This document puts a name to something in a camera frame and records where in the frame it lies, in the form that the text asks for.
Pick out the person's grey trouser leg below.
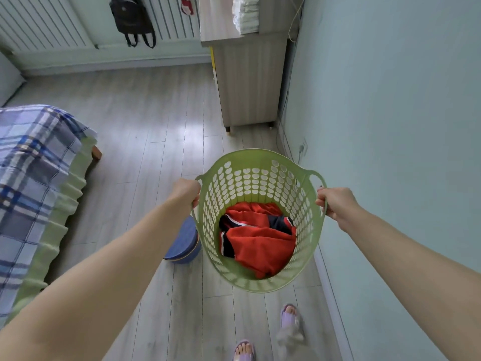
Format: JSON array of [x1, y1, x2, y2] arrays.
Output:
[[275, 324, 320, 361]]

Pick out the person's right forearm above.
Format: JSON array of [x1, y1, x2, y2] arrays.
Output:
[[339, 205, 481, 361]]

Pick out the person's right hand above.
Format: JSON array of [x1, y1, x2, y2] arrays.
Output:
[[315, 187, 362, 233]]

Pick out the person's left hand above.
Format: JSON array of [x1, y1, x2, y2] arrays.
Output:
[[168, 178, 202, 212]]

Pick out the person's right purple slipper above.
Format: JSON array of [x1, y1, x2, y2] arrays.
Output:
[[280, 304, 300, 330]]

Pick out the white radiator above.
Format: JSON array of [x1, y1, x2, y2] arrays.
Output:
[[0, 0, 201, 53]]

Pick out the white cable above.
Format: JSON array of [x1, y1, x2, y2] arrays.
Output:
[[288, 0, 304, 43]]

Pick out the person's purple slipper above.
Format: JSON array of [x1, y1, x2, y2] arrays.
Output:
[[280, 304, 300, 330], [233, 340, 256, 361]]

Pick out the person's left forearm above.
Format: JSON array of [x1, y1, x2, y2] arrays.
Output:
[[0, 195, 193, 361]]

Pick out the black backpack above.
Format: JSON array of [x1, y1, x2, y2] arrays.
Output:
[[109, 0, 157, 49]]

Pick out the person's left purple slipper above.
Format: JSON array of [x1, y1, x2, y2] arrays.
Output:
[[233, 340, 256, 361]]

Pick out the stack of white folded cloths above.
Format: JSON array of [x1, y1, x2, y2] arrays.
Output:
[[231, 0, 261, 35]]

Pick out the red and black garment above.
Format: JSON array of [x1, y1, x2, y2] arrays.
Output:
[[219, 201, 297, 280]]

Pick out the green perforated laundry basket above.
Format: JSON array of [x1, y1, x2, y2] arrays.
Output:
[[190, 148, 328, 294]]

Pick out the blue plaid bed sheet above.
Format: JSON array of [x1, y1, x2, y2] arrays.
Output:
[[0, 104, 97, 327]]

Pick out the green ruffled bed skirt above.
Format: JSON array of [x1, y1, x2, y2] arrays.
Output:
[[5, 137, 98, 325]]

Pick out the blue round plastic stool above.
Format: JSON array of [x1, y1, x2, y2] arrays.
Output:
[[163, 216, 202, 264]]

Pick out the light wooden cabinet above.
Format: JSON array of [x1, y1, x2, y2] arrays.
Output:
[[198, 0, 303, 136]]

